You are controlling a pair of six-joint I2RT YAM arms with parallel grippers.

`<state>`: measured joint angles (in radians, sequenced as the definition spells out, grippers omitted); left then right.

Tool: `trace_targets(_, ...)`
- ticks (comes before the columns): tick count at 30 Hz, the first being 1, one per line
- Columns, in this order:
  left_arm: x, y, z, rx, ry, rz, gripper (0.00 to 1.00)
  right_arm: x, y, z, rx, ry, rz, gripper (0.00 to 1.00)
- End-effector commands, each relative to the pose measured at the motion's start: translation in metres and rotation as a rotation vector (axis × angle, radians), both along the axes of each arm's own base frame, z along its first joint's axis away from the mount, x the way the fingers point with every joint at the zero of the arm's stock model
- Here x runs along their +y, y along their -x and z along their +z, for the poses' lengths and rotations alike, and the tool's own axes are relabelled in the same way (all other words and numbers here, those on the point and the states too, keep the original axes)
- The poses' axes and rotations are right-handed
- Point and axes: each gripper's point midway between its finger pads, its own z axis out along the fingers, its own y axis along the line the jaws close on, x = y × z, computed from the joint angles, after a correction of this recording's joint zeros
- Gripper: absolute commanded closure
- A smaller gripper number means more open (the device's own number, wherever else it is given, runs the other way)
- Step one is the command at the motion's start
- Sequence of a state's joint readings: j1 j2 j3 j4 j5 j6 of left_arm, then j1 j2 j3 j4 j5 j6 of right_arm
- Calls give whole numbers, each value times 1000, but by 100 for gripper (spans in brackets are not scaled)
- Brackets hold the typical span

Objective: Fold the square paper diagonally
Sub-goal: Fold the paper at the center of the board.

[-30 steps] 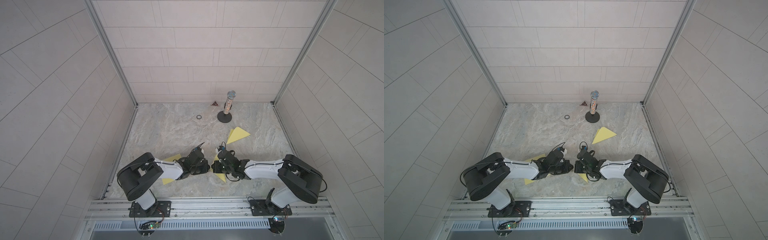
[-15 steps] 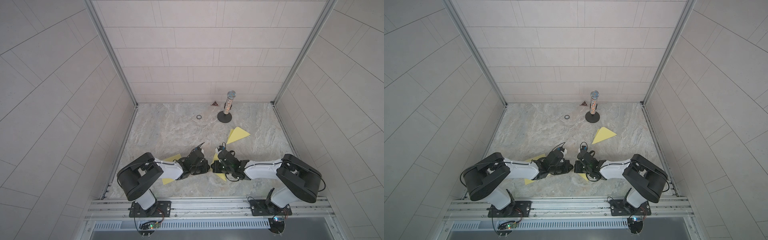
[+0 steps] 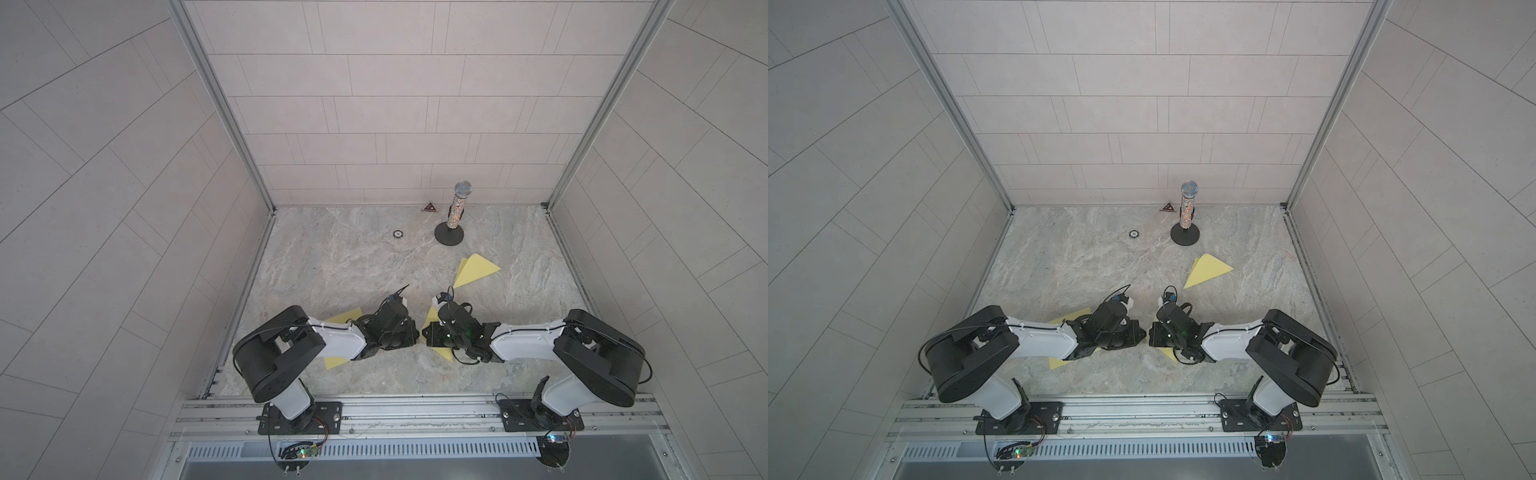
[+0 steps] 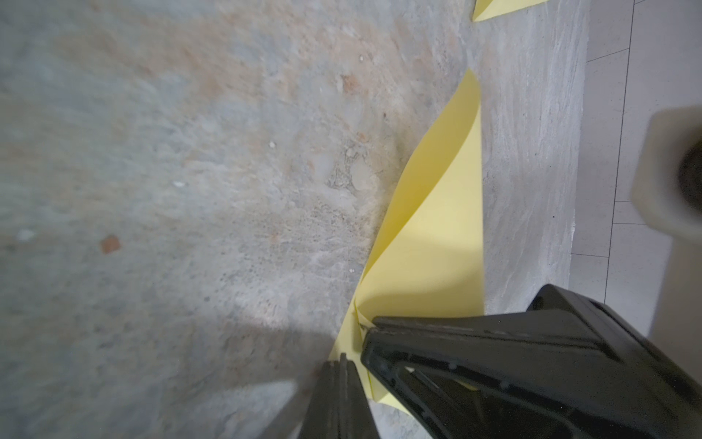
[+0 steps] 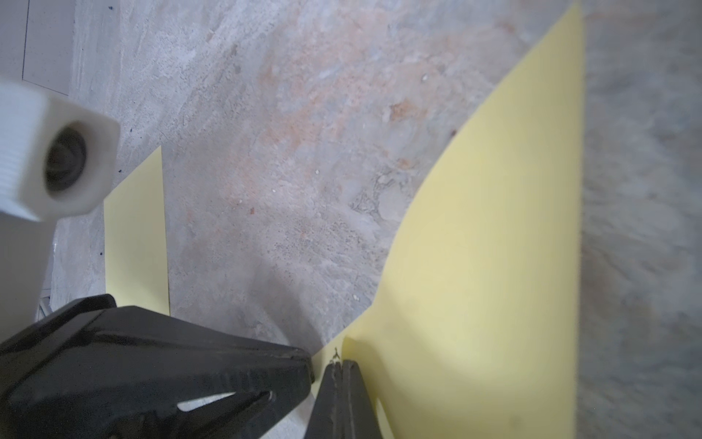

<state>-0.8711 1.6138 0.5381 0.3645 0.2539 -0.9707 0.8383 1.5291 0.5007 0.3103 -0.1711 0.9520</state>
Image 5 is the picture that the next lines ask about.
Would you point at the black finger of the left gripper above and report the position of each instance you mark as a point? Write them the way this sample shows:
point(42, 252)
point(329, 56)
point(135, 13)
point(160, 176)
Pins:
point(94, 369)

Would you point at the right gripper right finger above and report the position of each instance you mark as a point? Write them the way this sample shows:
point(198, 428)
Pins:
point(359, 418)

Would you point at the yellow square paper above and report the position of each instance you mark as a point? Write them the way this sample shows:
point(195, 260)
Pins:
point(136, 271)
point(473, 332)

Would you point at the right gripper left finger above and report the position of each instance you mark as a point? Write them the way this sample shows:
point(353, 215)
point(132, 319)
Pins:
point(326, 421)

